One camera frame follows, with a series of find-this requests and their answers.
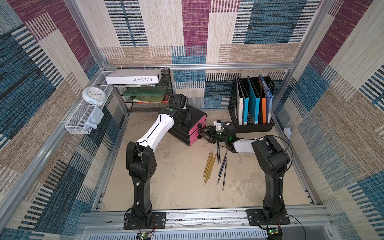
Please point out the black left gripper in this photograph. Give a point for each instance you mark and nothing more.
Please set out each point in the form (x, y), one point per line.
(188, 116)

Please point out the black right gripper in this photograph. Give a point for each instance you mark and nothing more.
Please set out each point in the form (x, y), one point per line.
(208, 133)

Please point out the black pink drawer unit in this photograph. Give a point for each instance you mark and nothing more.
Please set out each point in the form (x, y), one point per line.
(187, 130)

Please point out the yellow pencil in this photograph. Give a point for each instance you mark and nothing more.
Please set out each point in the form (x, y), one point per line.
(208, 168)
(211, 169)
(207, 163)

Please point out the pink top drawer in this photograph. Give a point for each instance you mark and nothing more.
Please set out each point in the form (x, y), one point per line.
(196, 122)

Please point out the pink drawer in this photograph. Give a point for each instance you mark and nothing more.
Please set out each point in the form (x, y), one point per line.
(195, 134)
(191, 143)
(196, 122)

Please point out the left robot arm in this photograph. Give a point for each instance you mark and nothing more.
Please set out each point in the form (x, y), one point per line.
(141, 162)

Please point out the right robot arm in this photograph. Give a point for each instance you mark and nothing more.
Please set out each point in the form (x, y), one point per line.
(272, 159)

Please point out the pink middle drawer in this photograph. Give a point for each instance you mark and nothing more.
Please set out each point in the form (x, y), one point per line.
(195, 134)

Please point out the pink bottom drawer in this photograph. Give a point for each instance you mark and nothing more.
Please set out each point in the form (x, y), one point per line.
(191, 143)

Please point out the black mesh shelf rack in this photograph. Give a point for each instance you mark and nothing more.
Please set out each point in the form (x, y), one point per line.
(148, 98)

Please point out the dark blue pencil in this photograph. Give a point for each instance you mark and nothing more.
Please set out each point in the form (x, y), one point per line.
(223, 170)
(225, 173)
(222, 166)

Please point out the black plastic file organizer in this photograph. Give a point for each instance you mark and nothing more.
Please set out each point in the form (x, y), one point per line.
(236, 108)

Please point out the green book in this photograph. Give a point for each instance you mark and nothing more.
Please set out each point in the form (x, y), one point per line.
(145, 92)

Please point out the light blue binder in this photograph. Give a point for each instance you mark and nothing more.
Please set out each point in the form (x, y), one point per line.
(254, 101)
(245, 102)

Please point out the orange binder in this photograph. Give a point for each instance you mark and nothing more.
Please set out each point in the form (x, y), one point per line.
(263, 101)

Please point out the white folio box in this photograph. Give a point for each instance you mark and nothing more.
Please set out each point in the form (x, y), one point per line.
(131, 77)

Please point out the dark blue binder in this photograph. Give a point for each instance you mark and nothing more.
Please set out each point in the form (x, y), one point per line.
(269, 86)

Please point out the light blue cloth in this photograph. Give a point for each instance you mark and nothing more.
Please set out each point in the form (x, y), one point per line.
(94, 119)

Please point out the white round clock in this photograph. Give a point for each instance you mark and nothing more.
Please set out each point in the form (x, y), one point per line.
(94, 96)

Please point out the blue white cable connector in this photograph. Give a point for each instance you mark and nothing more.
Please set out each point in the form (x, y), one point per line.
(288, 133)

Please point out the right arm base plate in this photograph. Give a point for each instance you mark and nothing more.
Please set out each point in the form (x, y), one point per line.
(263, 218)

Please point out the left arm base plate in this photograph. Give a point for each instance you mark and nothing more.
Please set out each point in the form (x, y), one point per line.
(153, 220)

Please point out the white wire basket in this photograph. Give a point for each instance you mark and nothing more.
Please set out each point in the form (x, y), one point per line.
(75, 124)

